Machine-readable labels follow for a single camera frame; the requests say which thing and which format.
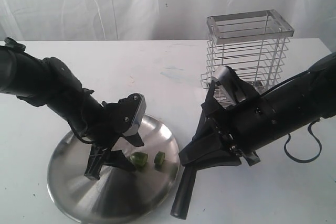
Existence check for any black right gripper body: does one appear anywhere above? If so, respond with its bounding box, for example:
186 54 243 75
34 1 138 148
209 95 278 161

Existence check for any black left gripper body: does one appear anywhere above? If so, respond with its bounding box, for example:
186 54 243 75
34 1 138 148
68 90 122 148

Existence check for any green vegetable piece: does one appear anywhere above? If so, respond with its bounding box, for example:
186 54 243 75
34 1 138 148
154 151 165 166
129 152 148 169

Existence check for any black handled kitchen knife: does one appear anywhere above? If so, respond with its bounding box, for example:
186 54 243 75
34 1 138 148
171 167 197 219

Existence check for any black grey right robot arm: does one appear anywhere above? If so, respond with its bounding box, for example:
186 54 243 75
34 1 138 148
179 54 335 169

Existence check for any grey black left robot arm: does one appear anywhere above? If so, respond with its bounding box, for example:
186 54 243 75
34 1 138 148
1 37 146 180

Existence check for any round stainless steel plate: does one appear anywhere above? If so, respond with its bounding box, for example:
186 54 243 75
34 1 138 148
47 115 180 223

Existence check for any white backdrop curtain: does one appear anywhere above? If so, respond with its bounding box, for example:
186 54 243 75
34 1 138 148
1 0 335 47

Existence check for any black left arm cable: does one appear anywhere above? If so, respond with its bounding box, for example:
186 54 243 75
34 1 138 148
70 121 92 143

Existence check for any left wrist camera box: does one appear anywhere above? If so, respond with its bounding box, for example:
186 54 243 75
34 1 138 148
104 93 146 136

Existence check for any metal wire utensil rack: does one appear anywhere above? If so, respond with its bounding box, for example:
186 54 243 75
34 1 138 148
201 9 295 93

